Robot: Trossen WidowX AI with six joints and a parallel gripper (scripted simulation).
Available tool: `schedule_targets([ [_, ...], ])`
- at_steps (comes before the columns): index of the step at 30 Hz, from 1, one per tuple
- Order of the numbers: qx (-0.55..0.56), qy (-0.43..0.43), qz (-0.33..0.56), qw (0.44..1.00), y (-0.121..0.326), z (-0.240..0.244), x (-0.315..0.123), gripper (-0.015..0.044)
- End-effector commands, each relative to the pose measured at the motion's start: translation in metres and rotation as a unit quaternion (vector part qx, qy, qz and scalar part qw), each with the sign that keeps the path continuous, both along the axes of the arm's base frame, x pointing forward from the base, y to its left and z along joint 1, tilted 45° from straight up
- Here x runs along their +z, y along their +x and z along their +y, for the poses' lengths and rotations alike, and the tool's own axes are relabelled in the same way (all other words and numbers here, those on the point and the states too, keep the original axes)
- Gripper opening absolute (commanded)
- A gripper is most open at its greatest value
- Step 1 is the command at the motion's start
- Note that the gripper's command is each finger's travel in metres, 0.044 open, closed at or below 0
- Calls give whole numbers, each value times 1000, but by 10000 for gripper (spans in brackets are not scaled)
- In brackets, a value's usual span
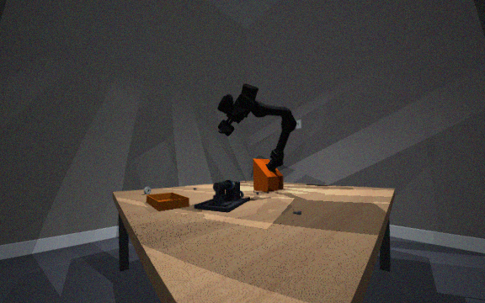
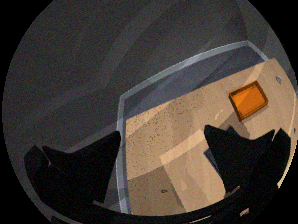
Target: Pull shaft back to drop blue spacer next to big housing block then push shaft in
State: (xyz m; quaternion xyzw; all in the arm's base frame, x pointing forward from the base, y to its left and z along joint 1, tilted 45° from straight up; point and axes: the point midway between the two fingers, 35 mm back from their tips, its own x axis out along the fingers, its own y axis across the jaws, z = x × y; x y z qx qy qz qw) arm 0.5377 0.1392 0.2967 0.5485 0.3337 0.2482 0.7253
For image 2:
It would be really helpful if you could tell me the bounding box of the orange rectangular tray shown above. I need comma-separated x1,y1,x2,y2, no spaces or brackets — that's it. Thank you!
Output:
229,80,269,121

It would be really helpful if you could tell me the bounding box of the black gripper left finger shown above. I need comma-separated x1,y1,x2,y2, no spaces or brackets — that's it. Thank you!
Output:
41,131,121,202

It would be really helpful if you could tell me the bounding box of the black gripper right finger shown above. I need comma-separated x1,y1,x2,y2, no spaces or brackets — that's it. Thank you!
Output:
204,125,275,193

